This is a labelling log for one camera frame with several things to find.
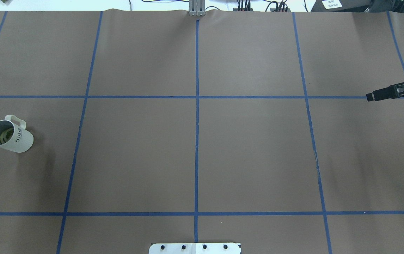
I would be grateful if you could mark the lemon slice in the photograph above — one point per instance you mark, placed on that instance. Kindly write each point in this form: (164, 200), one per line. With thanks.
(6, 135)

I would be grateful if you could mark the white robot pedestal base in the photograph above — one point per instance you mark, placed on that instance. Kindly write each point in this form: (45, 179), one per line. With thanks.
(196, 248)

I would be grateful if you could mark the white HOME mug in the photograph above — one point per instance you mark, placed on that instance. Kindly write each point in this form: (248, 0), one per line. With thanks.
(21, 140)

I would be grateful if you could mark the aluminium frame post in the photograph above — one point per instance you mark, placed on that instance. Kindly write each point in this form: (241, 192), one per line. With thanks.
(197, 8)

